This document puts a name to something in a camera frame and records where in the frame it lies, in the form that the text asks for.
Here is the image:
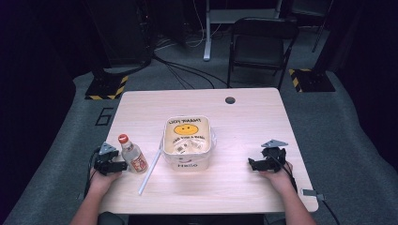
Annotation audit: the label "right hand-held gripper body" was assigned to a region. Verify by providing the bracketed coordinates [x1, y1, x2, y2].
[261, 139, 289, 173]

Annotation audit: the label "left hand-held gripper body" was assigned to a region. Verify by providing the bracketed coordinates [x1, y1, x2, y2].
[93, 142, 120, 176]

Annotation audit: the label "clear bottle with red cap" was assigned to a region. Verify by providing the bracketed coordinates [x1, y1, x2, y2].
[117, 133, 149, 175]

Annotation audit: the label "white drinking straw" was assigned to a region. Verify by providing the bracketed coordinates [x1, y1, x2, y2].
[137, 146, 164, 196]

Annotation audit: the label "small bin with smiley bag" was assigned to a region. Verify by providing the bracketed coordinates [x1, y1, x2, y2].
[159, 115, 218, 173]

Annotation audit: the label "person's left hand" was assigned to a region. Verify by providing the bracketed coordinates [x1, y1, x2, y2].
[88, 167, 124, 197]

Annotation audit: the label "person's right hand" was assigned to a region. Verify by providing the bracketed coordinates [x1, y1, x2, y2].
[258, 160, 295, 197]

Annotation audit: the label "black yellow striped stand base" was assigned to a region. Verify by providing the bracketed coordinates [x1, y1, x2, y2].
[287, 67, 337, 94]
[84, 74, 130, 101]

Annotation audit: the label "person's dark clothing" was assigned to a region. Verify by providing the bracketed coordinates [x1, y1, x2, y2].
[96, 211, 286, 225]

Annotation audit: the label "black folding chair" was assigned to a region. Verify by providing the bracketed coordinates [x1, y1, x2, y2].
[226, 16, 300, 92]

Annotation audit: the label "black equipment cabinet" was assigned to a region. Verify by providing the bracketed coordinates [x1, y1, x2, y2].
[84, 0, 156, 69]

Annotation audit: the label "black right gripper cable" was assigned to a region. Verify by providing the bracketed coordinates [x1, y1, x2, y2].
[271, 154, 299, 193]

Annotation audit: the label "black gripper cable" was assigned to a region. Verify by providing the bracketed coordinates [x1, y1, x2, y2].
[83, 149, 101, 199]
[271, 154, 299, 193]

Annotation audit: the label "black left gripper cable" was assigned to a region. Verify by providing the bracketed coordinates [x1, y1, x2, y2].
[83, 149, 101, 199]

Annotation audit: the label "grey cable clip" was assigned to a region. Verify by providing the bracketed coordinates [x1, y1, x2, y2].
[300, 187, 326, 202]

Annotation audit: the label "black floor cables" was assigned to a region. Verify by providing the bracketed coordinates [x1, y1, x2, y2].
[152, 53, 230, 91]

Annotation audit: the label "white desk frame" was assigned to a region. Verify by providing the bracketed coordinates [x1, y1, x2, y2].
[202, 0, 283, 62]

